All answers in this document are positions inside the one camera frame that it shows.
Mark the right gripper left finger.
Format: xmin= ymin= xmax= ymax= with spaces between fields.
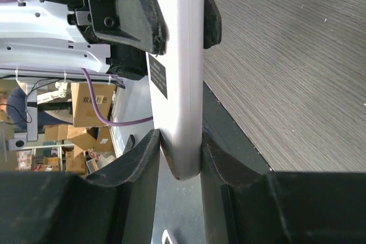
xmin=1 ymin=129 xmax=160 ymax=243

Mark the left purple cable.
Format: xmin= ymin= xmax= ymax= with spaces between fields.
xmin=81 ymin=67 xmax=154 ymax=127

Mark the cardboard box large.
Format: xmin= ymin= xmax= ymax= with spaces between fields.
xmin=71 ymin=83 xmax=117 ymax=127

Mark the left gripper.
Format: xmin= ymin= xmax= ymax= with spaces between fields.
xmin=67 ymin=0 xmax=167 ymax=54

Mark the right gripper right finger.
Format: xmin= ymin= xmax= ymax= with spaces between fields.
xmin=201 ymin=134 xmax=365 ymax=243

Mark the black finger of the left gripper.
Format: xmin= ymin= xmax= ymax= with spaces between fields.
xmin=204 ymin=0 xmax=222 ymax=49

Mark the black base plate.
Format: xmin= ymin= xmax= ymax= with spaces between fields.
xmin=203 ymin=83 xmax=272 ymax=174

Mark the white remote control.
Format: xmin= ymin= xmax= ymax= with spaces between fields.
xmin=148 ymin=0 xmax=204 ymax=180

